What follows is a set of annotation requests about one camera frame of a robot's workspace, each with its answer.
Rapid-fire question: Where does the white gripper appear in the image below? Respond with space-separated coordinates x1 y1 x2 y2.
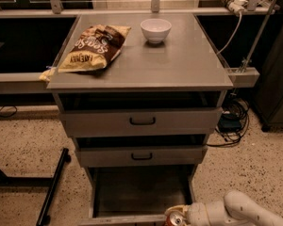
165 201 225 226

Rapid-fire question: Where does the red coke can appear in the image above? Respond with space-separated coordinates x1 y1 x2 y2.
165 212 185 226

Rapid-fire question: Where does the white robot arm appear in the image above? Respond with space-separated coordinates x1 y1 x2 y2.
164 190 283 226

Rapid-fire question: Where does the middle grey drawer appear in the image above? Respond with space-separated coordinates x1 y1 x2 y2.
76 135 208 168

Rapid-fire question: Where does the grey drawer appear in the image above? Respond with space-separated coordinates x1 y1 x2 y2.
59 91 222 137
76 135 208 168
78 165 196 226

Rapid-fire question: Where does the bottom grey drawer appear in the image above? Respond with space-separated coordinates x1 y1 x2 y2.
78 165 196 226

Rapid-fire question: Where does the grey drawer cabinet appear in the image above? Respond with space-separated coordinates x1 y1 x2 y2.
46 12 235 226

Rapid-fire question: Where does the top grey drawer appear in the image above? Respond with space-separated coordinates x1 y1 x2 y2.
59 91 222 137

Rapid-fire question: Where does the dark grey cabinet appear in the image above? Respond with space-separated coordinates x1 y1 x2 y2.
251 0 283 132

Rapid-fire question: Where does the white ceramic bowl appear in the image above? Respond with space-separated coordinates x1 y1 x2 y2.
141 19 172 43

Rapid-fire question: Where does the brown yellow chip bag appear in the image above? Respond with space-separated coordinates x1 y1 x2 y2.
39 24 132 83

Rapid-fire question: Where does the black metal floor stand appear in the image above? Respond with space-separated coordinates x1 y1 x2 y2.
0 148 72 226

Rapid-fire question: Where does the white power strip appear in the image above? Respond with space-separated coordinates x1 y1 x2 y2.
221 0 246 15

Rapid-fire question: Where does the black cable bundle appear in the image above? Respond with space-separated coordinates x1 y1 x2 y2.
207 97 251 148

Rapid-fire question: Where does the white power cable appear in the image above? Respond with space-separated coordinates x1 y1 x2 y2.
215 10 243 56

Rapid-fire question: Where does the black floor cable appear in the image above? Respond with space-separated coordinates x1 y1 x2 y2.
0 105 19 119

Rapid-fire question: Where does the grey metal rail frame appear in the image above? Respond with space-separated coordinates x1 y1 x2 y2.
0 0 282 96

